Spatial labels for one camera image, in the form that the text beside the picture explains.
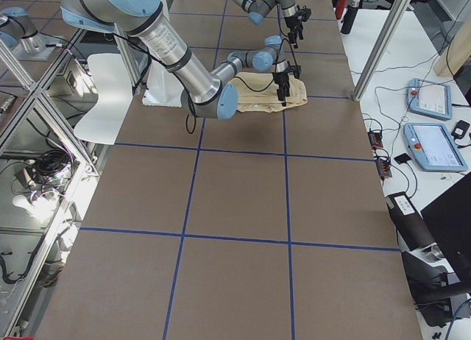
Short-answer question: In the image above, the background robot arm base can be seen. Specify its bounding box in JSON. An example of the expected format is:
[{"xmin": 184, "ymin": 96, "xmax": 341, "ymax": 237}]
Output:
[{"xmin": 1, "ymin": 7, "xmax": 52, "ymax": 61}]

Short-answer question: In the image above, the black monitor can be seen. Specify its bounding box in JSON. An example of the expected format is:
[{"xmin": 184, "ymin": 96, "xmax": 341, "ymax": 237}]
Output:
[{"xmin": 421, "ymin": 174, "xmax": 470, "ymax": 280}]

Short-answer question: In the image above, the blue teach pendant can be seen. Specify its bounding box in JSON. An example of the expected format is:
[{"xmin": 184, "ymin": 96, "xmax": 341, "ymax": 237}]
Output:
[
  {"xmin": 407, "ymin": 78, "xmax": 453, "ymax": 121},
  {"xmin": 403, "ymin": 123, "xmax": 468, "ymax": 172}
]

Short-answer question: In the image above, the small black power adapter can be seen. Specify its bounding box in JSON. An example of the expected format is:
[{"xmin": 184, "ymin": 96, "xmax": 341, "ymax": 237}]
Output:
[{"xmin": 451, "ymin": 120, "xmax": 470, "ymax": 139}]

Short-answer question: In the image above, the black monitor stand base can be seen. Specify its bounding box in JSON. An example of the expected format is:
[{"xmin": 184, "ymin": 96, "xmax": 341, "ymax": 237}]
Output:
[{"xmin": 402, "ymin": 244, "xmax": 470, "ymax": 327}]

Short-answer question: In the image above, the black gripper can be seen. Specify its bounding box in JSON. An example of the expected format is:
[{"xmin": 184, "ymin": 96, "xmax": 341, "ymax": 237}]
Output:
[
  {"xmin": 272, "ymin": 63, "xmax": 302, "ymax": 107},
  {"xmin": 285, "ymin": 5, "xmax": 311, "ymax": 49}
]

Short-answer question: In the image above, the cream long-sleeve printed shirt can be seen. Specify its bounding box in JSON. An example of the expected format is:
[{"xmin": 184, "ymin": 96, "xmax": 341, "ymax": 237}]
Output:
[{"xmin": 229, "ymin": 72, "xmax": 308, "ymax": 113}]

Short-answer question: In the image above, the aluminium frame post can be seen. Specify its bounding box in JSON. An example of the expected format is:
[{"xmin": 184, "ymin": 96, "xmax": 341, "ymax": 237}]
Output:
[{"xmin": 352, "ymin": 0, "xmax": 411, "ymax": 102}]

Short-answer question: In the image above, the orange black circuit board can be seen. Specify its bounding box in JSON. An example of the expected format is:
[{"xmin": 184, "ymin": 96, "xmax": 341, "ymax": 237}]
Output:
[{"xmin": 367, "ymin": 131, "xmax": 383, "ymax": 149}]

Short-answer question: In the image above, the black water bottle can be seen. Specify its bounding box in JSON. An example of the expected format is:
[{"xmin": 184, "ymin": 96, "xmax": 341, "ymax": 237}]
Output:
[{"xmin": 340, "ymin": 0, "xmax": 360, "ymax": 35}]

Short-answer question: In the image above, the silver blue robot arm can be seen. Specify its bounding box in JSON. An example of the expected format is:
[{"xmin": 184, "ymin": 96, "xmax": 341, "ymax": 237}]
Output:
[
  {"xmin": 231, "ymin": 0, "xmax": 311, "ymax": 49},
  {"xmin": 61, "ymin": 0, "xmax": 301, "ymax": 120}
]

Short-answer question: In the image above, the near blue teach pendant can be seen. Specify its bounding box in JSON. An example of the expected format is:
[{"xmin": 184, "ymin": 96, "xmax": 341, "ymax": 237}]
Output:
[{"xmin": 403, "ymin": 123, "xmax": 468, "ymax": 172}]

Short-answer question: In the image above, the black box white label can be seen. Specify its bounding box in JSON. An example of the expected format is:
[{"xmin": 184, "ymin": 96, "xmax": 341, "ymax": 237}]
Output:
[{"xmin": 385, "ymin": 192, "xmax": 435, "ymax": 250}]

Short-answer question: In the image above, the red cylinder bottle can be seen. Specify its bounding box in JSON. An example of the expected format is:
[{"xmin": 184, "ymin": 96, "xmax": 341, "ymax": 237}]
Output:
[{"xmin": 335, "ymin": 0, "xmax": 348, "ymax": 20}]

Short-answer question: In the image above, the far blue teach pendant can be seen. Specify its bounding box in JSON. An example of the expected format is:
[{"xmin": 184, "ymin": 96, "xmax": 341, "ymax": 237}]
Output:
[{"xmin": 407, "ymin": 78, "xmax": 453, "ymax": 121}]

